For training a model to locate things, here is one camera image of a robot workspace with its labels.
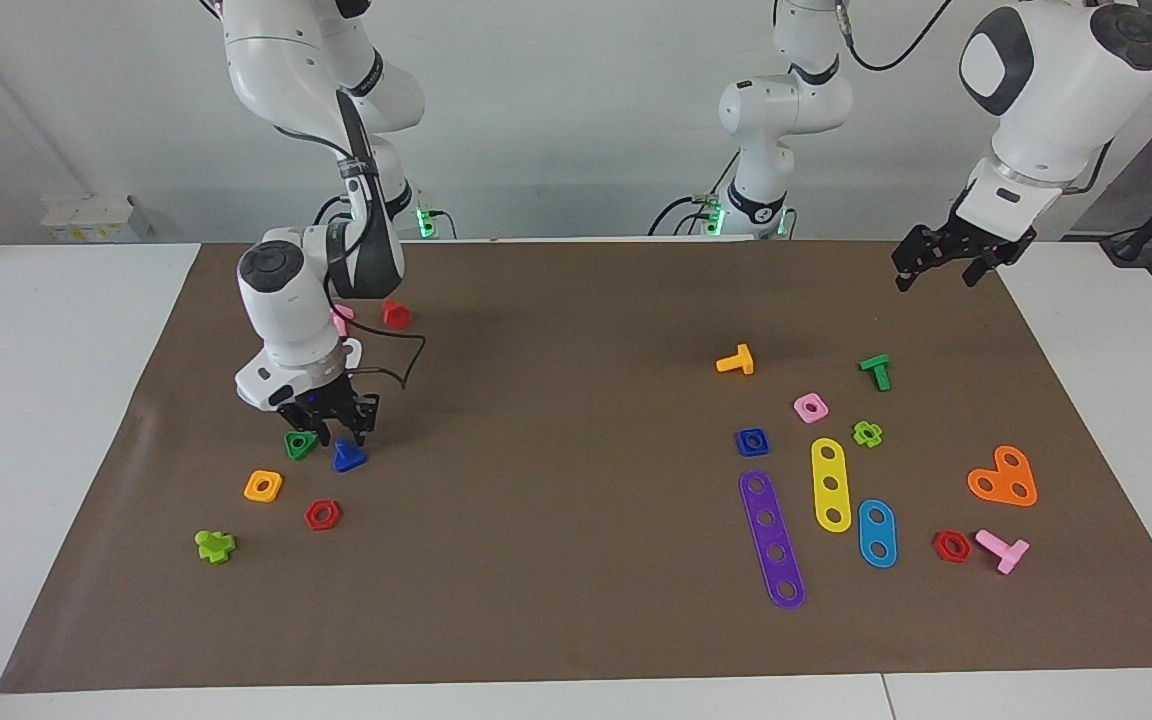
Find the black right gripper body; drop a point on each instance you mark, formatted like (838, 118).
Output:
(331, 402)

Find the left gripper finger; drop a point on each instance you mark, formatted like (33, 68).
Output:
(978, 272)
(904, 274)

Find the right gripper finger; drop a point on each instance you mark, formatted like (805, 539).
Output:
(365, 430)
(323, 432)

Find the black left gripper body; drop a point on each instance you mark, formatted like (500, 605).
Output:
(976, 240)

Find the blue triangle-head bolt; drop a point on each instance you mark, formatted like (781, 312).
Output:
(347, 458)

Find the blue square nut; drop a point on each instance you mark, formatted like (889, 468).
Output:
(742, 448)

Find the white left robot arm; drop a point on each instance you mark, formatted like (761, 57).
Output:
(1056, 90)

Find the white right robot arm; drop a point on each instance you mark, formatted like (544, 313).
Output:
(286, 300)

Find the green triangle nut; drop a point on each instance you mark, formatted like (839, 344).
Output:
(294, 448)

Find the pink plastic bolt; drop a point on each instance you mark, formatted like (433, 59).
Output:
(343, 320)
(1006, 552)

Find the red hexagon nut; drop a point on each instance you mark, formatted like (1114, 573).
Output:
(939, 547)
(310, 517)

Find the orange square nut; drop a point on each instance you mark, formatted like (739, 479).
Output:
(251, 490)

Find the green plastic bolt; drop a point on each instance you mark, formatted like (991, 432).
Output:
(878, 370)

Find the red plastic bolt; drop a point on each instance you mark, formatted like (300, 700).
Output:
(396, 316)

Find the lime green cross-head bolt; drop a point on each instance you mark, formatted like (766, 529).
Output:
(214, 546)

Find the lime green cross nut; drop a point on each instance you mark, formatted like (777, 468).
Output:
(858, 432)

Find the pink square nut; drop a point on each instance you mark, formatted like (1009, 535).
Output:
(798, 408)

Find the orange plastic bolt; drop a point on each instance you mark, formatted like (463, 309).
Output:
(741, 360)

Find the yellow three-hole strip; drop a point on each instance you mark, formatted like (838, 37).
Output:
(829, 467)

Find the orange heart three-hole plate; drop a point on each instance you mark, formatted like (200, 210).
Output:
(1001, 478)

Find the brown table mat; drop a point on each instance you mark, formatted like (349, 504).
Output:
(536, 560)

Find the blue two-hole strip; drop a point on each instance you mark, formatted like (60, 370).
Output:
(877, 534)

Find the purple four-hole strip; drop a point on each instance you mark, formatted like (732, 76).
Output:
(763, 503)

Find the white box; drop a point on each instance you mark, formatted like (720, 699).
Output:
(96, 220)

